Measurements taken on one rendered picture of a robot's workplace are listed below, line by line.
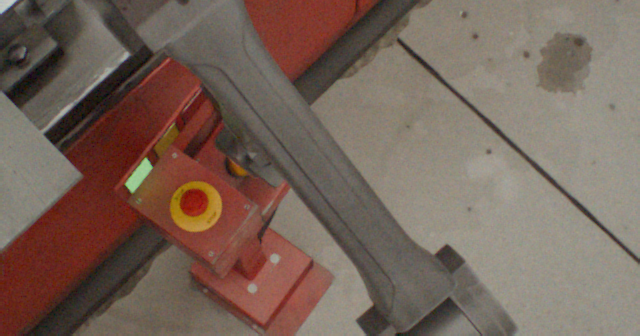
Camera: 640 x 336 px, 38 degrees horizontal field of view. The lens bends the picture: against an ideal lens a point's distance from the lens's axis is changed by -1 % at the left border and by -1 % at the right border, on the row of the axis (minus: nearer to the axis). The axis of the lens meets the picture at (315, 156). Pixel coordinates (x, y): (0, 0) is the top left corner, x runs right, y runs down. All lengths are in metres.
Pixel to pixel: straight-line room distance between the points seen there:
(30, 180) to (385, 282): 0.53
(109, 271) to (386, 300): 1.38
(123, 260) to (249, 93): 1.45
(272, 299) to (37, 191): 0.91
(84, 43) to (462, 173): 1.09
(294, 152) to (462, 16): 1.64
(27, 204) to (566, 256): 1.34
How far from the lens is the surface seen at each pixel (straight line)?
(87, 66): 1.30
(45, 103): 1.29
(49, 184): 1.12
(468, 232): 2.11
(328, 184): 0.68
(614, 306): 2.15
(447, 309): 0.77
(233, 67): 0.64
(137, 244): 2.07
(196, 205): 1.27
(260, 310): 1.94
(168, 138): 1.30
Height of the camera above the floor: 2.03
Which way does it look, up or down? 73 degrees down
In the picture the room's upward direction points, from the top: 2 degrees counter-clockwise
